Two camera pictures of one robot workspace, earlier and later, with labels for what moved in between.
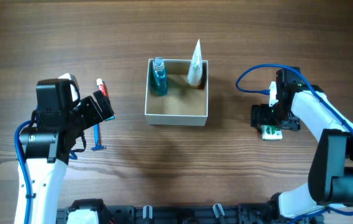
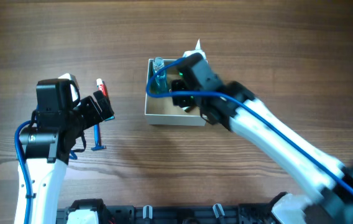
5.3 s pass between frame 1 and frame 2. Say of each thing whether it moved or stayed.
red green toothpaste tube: stayed
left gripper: stayed
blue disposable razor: stayed
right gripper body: moved
